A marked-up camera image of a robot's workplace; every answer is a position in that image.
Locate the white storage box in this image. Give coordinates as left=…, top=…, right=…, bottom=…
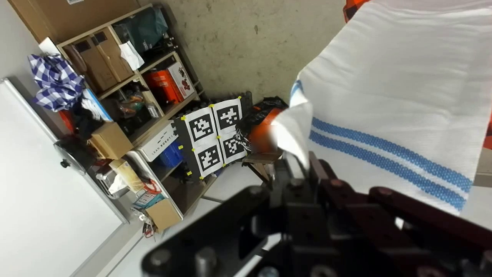
left=137, top=121, right=180, bottom=163

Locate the large wall whiteboard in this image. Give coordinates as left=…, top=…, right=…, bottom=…
left=0, top=75, right=128, bottom=277

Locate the wooden shelf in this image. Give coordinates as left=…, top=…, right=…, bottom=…
left=56, top=1, right=248, bottom=232

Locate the white towel with blue stripes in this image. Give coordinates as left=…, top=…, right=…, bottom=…
left=268, top=0, right=492, bottom=217

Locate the brown cardboard box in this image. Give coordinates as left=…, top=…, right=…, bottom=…
left=97, top=27, right=136, bottom=83
left=65, top=35, right=106, bottom=92
left=89, top=120, right=136, bottom=161
left=137, top=195, right=185, bottom=234

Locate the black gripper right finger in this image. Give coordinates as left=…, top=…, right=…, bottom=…
left=306, top=157, right=492, bottom=277

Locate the large flat cardboard box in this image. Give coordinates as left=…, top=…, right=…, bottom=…
left=6, top=0, right=151, bottom=44

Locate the orange red container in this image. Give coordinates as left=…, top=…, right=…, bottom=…
left=145, top=67, right=186, bottom=106

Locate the blue white checked cloth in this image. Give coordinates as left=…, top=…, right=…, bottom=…
left=28, top=51, right=86, bottom=112

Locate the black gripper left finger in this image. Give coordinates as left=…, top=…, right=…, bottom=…
left=140, top=152, right=309, bottom=277

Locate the white box with red print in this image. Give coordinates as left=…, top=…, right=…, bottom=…
left=168, top=60, right=200, bottom=100

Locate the small tan box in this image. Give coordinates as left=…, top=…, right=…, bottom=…
left=108, top=158, right=146, bottom=195

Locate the black white marker tag board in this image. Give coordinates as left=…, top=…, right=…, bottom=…
left=174, top=94, right=252, bottom=181

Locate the blue storage bin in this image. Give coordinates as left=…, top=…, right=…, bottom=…
left=156, top=141, right=186, bottom=169

